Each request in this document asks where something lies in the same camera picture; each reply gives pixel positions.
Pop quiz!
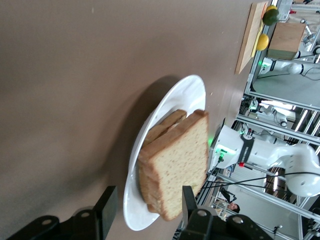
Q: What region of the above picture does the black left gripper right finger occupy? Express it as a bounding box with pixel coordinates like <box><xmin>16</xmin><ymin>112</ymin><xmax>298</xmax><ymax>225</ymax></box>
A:
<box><xmin>179</xmin><ymin>184</ymin><xmax>275</xmax><ymax>240</ymax></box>

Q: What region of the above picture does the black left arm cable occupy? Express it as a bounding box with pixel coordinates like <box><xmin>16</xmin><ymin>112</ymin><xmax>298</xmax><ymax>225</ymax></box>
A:
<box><xmin>201</xmin><ymin>171</ymin><xmax>320</xmax><ymax>191</ymax></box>

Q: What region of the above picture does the green avocado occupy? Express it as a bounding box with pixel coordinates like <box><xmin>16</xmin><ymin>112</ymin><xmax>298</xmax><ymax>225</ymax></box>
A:
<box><xmin>262</xmin><ymin>9</ymin><xmax>280</xmax><ymax>26</ymax></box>

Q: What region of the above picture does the wooden cutting board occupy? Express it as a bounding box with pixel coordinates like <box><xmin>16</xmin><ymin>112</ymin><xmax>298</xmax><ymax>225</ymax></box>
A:
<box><xmin>234</xmin><ymin>1</ymin><xmax>270</xmax><ymax>75</ymax></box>

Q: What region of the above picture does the round white plate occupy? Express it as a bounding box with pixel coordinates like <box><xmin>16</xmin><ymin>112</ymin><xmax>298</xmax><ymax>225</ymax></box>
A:
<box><xmin>122</xmin><ymin>74</ymin><xmax>207</xmax><ymax>231</ymax></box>

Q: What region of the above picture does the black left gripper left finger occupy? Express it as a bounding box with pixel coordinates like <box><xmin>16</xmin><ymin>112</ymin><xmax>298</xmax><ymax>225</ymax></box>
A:
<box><xmin>7</xmin><ymin>185</ymin><xmax>118</xmax><ymax>240</ymax></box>

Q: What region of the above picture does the person in background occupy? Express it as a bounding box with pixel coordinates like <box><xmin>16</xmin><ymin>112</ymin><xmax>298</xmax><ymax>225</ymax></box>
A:
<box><xmin>219</xmin><ymin>188</ymin><xmax>241</xmax><ymax>215</ymax></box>

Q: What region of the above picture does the cardboard box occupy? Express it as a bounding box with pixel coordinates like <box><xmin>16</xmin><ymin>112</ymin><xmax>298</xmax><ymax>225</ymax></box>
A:
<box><xmin>266</xmin><ymin>22</ymin><xmax>307</xmax><ymax>61</ymax></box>

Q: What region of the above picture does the plain bread slice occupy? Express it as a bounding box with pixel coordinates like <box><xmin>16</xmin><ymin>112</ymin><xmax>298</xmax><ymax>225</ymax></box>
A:
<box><xmin>138</xmin><ymin>109</ymin><xmax>210</xmax><ymax>222</ymax></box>

